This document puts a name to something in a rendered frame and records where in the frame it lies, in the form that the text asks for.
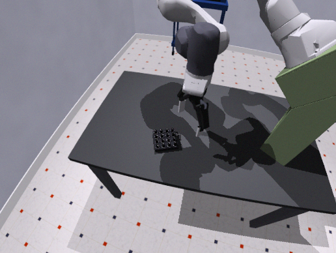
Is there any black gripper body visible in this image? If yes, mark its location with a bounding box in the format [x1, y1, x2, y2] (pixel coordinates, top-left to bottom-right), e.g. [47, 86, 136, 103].
[189, 88, 207, 105]

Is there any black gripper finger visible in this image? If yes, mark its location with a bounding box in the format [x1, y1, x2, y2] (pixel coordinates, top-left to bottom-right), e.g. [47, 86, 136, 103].
[177, 88, 190, 113]
[191, 98, 209, 137]

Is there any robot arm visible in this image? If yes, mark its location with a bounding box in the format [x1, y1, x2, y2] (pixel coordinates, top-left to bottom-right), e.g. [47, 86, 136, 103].
[156, 0, 336, 97]

